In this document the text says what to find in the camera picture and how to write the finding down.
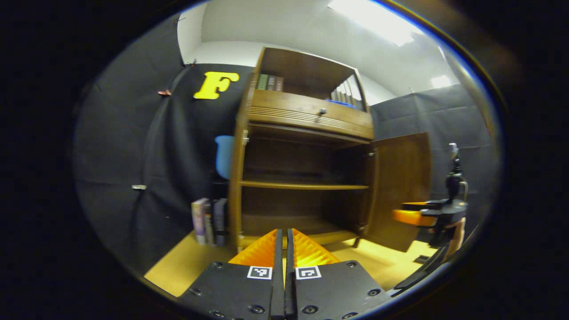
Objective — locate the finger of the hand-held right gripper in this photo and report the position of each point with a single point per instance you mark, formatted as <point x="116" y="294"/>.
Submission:
<point x="413" y="218"/>
<point x="431" y="204"/>

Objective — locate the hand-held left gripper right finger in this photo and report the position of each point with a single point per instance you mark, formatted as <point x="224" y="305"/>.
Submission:
<point x="290" y="284"/>

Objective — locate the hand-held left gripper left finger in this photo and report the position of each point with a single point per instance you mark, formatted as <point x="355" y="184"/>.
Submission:
<point x="278" y="284"/>

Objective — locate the wooden cabinet door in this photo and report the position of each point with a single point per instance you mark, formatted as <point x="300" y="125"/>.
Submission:
<point x="400" y="186"/>
<point x="235" y="186"/>

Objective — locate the wooden double-door shoe cabinet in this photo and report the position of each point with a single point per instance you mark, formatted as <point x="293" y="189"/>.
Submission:
<point x="306" y="66"/>

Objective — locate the wooden inner cabinet shelf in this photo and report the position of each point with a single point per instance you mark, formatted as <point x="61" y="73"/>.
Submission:
<point x="302" y="185"/>

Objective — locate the blue item on cabinet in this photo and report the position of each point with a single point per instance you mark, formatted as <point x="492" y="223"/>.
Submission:
<point x="342" y="103"/>

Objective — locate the wooden cabinet drawer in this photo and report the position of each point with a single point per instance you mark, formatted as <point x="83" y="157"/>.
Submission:
<point x="289" y="104"/>

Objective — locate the dark spine book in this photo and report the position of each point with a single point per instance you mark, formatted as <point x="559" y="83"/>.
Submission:
<point x="209" y="224"/>

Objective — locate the pink purple book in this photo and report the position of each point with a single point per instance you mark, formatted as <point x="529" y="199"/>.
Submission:
<point x="199" y="220"/>

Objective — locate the small ceiling light panel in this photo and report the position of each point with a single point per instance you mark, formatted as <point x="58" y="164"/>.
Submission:
<point x="441" y="81"/>

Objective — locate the black round drawer knob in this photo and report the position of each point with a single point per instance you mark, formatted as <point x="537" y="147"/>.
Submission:
<point x="322" y="112"/>

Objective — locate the silver cloth clip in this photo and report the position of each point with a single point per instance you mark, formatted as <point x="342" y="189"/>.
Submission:
<point x="138" y="187"/>

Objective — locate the reddish brown book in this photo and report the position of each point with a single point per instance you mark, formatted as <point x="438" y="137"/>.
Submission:
<point x="279" y="83"/>

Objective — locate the large ceiling light panel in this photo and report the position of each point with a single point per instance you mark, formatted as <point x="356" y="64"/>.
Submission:
<point x="378" y="22"/>

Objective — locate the dark brown book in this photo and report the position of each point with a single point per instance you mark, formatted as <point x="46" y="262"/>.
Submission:
<point x="271" y="82"/>

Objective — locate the red cloth clip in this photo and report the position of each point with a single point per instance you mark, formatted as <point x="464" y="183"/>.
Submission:
<point x="164" y="93"/>

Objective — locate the black cloth clip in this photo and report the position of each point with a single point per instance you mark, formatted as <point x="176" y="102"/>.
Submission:
<point x="191" y="63"/>

